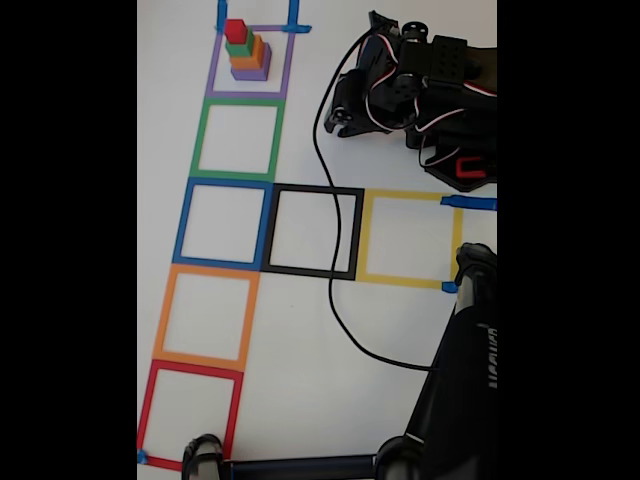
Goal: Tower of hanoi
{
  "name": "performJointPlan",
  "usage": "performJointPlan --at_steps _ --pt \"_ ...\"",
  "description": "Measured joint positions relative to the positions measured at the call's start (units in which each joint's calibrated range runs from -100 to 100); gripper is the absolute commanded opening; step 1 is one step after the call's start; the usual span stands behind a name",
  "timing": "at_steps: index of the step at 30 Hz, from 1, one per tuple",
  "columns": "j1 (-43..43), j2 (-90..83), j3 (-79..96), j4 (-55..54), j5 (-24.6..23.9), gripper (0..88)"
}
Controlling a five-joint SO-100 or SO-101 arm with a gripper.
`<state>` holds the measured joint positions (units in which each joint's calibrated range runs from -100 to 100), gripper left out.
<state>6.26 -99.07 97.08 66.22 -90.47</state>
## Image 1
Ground green square frame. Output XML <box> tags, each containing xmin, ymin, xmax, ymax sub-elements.
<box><xmin>189</xmin><ymin>97</ymin><xmax>286</xmax><ymax>182</ymax></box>

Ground small red cube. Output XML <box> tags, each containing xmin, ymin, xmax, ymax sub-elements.
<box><xmin>223</xmin><ymin>18</ymin><xmax>247</xmax><ymax>45</ymax></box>

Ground orange square frame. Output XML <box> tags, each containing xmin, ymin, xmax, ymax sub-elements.
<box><xmin>152</xmin><ymin>263</ymin><xmax>261</xmax><ymax>374</ymax></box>

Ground purple square frame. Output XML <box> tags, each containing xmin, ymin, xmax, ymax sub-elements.
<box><xmin>204</xmin><ymin>23</ymin><xmax>296</xmax><ymax>100</ymax></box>

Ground black camera cable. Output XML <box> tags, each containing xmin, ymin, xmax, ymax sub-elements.
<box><xmin>313</xmin><ymin>30</ymin><xmax>441</xmax><ymax>372</ymax></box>

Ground long blue tape strip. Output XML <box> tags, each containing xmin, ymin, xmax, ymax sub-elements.
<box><xmin>439</xmin><ymin>195</ymin><xmax>498</xmax><ymax>212</ymax></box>

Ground blue square frame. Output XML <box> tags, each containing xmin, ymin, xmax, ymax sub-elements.
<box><xmin>172</xmin><ymin>177</ymin><xmax>275</xmax><ymax>273</ymax></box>

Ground black square frame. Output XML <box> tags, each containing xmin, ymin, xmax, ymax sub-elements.
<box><xmin>260</xmin><ymin>183</ymin><xmax>365</xmax><ymax>281</ymax></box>

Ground green cube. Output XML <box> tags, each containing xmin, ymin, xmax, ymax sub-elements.
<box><xmin>224</xmin><ymin>29</ymin><xmax>255</xmax><ymax>57</ymax></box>

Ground red white servo wire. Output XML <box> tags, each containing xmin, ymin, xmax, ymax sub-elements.
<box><xmin>415</xmin><ymin>132</ymin><xmax>459</xmax><ymax>169</ymax></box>
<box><xmin>362</xmin><ymin>32</ymin><xmax>498</xmax><ymax>136</ymax></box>

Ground orange square block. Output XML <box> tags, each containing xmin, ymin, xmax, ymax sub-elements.
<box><xmin>229</xmin><ymin>35</ymin><xmax>265</xmax><ymax>70</ymax></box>

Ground red square frame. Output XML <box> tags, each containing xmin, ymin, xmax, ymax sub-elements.
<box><xmin>137</xmin><ymin>359</ymin><xmax>245</xmax><ymax>473</ymax></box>

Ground purple square block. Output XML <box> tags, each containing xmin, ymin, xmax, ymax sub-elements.
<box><xmin>230</xmin><ymin>42</ymin><xmax>272</xmax><ymax>81</ymax></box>

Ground black tripod stand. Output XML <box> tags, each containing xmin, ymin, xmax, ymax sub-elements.
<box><xmin>180</xmin><ymin>242</ymin><xmax>498</xmax><ymax>480</ymax></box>

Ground yellow square frame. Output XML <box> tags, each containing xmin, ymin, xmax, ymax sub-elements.
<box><xmin>355</xmin><ymin>188</ymin><xmax>464</xmax><ymax>291</ymax></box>

